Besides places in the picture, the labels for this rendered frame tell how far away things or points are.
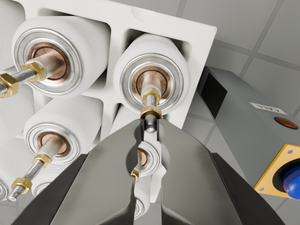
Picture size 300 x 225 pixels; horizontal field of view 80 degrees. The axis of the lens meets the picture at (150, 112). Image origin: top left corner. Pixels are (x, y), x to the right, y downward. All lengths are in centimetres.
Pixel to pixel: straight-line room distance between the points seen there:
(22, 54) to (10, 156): 21
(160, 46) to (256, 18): 33
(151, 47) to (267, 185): 20
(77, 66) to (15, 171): 24
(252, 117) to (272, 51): 30
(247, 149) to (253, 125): 3
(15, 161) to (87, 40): 26
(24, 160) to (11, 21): 24
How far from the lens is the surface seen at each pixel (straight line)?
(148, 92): 18
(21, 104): 36
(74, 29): 23
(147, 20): 28
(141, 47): 21
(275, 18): 53
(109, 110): 32
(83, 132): 28
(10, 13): 34
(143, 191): 35
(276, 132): 24
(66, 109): 29
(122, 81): 21
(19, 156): 41
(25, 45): 25
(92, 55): 23
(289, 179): 24
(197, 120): 55
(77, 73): 23
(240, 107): 30
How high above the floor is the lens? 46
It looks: 62 degrees down
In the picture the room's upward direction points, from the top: 177 degrees counter-clockwise
